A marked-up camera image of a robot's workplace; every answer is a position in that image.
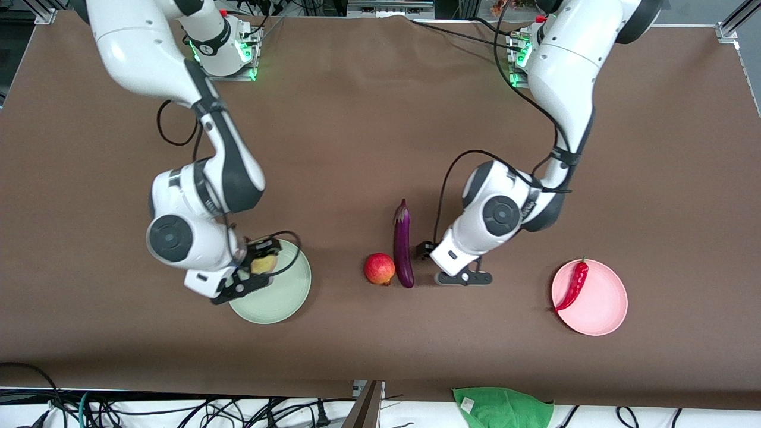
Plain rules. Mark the red pomegranate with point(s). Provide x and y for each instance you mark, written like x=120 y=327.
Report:
x=379 y=268

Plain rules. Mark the pale green plate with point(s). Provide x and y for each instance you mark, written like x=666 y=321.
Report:
x=285 y=297

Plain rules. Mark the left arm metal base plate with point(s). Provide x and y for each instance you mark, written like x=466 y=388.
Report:
x=518 y=84

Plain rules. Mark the aluminium post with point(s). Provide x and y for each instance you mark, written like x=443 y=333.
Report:
x=365 y=413

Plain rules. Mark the purple eggplant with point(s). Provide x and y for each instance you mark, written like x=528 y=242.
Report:
x=403 y=249

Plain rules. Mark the brown table cover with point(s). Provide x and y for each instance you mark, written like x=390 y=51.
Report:
x=380 y=148

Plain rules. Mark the grey metal device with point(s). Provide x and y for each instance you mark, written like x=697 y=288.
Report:
x=389 y=7

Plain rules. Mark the black power plug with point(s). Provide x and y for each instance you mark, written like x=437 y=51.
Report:
x=321 y=416

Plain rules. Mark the red chili pepper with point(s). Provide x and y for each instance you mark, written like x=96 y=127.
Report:
x=576 y=284

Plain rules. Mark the aluminium frame corner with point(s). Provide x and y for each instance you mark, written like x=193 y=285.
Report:
x=46 y=13
x=728 y=30

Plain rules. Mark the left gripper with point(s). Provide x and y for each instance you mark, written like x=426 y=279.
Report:
x=425 y=249

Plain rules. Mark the green cloth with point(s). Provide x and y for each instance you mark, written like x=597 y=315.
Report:
x=502 y=409

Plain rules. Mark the yellow pink peach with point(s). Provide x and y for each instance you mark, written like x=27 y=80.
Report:
x=264 y=265

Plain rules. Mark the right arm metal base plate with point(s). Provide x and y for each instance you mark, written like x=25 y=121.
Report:
x=238 y=77

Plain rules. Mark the pink plate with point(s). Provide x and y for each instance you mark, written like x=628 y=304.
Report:
x=597 y=303

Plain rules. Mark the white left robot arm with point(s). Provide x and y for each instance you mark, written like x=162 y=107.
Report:
x=565 y=65

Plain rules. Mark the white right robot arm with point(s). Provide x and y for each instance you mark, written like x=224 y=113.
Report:
x=142 y=53

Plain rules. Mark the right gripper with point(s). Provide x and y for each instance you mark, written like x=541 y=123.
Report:
x=253 y=249

